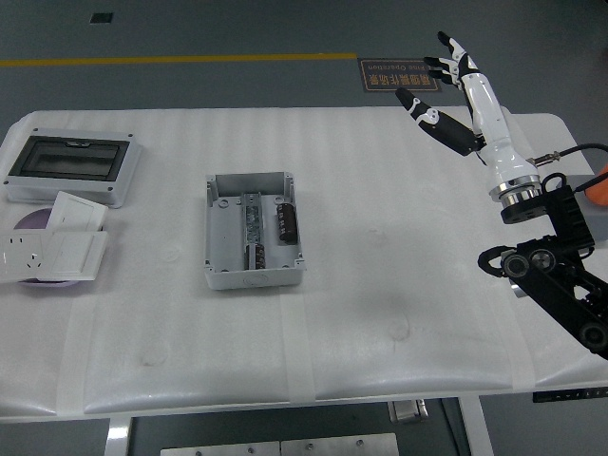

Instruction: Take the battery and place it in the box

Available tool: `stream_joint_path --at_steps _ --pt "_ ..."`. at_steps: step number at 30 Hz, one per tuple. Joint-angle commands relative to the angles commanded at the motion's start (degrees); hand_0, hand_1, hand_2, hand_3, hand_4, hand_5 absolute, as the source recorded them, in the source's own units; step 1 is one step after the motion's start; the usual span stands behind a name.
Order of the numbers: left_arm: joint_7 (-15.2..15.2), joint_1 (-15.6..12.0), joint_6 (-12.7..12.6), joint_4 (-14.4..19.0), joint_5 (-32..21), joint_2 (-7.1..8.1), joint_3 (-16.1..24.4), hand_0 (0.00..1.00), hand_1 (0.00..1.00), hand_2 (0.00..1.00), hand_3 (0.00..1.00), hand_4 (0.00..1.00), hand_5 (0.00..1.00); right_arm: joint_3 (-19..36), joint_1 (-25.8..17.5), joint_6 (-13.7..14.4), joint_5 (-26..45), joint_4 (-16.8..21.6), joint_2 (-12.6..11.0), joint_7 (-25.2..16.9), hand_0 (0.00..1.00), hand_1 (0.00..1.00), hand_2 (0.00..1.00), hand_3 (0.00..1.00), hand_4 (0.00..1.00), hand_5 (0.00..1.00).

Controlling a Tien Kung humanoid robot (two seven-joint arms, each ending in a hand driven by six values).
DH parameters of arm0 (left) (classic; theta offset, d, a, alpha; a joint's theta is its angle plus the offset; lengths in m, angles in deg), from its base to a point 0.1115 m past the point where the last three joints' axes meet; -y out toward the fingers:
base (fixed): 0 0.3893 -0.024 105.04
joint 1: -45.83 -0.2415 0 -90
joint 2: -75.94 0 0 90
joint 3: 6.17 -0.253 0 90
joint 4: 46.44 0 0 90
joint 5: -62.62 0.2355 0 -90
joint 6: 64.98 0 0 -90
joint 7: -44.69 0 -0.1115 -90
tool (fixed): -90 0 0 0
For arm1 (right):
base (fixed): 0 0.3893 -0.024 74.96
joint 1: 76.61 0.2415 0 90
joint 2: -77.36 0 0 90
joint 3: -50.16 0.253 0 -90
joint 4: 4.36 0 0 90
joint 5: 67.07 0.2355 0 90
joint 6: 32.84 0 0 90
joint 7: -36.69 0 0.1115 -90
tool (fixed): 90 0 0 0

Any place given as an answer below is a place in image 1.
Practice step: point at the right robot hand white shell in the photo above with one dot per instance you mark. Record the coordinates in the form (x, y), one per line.
(494, 128)

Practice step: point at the dark brown smooth battery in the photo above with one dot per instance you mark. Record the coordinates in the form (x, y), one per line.
(286, 223)

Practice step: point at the black battery silver print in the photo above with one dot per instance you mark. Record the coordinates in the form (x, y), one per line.
(256, 256)

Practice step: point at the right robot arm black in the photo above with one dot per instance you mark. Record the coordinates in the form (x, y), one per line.
(570, 218)

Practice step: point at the grey open junction box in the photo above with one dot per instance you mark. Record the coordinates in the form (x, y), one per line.
(223, 237)

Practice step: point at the grey box dark window lid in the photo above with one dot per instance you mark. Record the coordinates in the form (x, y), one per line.
(71, 161)

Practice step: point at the black floor sign orange text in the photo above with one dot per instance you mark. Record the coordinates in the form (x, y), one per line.
(385, 76)

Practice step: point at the orange cone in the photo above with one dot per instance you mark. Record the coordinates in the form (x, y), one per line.
(598, 194)

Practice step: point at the grey block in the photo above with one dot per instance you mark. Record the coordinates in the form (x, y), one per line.
(599, 224)

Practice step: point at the white foam mat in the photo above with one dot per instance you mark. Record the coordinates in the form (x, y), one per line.
(380, 309)

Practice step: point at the black table control panel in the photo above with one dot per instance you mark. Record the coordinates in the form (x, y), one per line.
(570, 395)

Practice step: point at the white table leg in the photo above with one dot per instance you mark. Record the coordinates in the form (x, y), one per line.
(477, 427)
(119, 439)

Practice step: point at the dark floor hatch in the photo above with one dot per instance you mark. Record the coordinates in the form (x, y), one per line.
(101, 18)

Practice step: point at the grey metal plate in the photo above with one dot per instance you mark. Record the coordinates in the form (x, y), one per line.
(218, 449)

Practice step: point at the purple round disc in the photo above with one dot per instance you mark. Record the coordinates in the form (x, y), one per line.
(33, 221)

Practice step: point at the white tape strip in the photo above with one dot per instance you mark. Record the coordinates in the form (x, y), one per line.
(76, 356)

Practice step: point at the white socket panel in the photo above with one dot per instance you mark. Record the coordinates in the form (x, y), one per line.
(19, 252)

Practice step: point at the metal mounting rail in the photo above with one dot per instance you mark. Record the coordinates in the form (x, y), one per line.
(252, 214)

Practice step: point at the silver metal bracket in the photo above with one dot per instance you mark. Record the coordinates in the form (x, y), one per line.
(407, 412)

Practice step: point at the white switch panel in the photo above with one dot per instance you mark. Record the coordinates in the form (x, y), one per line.
(71, 254)
(76, 211)

